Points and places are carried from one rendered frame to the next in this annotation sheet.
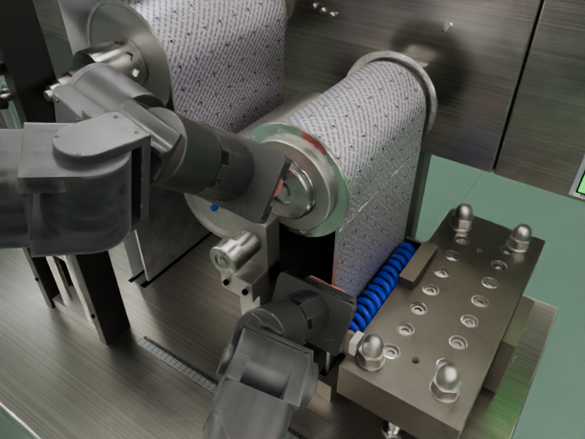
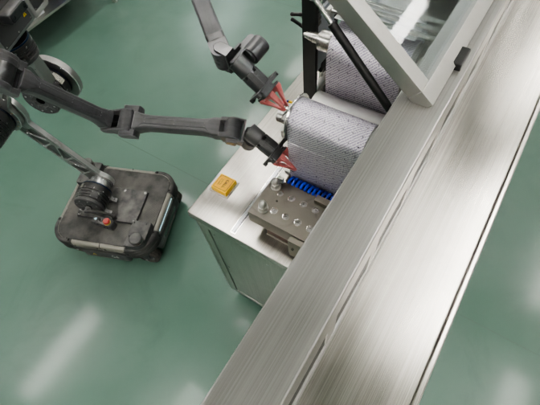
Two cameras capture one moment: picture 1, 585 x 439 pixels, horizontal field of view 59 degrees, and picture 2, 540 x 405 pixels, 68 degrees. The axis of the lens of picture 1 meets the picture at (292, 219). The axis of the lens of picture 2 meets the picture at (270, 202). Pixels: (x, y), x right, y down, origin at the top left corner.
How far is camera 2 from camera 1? 1.13 m
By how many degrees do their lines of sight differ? 61
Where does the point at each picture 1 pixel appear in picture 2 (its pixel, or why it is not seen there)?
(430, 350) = (281, 206)
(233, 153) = (251, 80)
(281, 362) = (228, 128)
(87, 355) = not seen: hidden behind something
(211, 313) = not seen: hidden behind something
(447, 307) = (304, 215)
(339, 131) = (304, 116)
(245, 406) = (214, 122)
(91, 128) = (223, 46)
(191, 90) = (334, 70)
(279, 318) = (250, 130)
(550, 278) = not seen: outside the picture
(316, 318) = (263, 148)
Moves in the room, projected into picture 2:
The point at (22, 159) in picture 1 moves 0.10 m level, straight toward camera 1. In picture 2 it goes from (212, 40) to (182, 55)
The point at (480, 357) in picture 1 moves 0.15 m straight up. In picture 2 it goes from (279, 223) to (275, 198)
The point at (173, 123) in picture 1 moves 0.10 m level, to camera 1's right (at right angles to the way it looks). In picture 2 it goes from (236, 59) to (236, 84)
